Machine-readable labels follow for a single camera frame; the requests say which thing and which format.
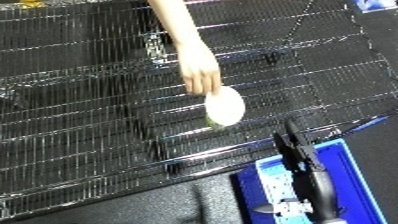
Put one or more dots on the person's hand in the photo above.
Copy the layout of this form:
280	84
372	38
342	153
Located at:
200	68

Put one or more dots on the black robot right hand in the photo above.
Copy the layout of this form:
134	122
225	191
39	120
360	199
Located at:
317	186

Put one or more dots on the white paper cup green band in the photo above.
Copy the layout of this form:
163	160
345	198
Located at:
226	106

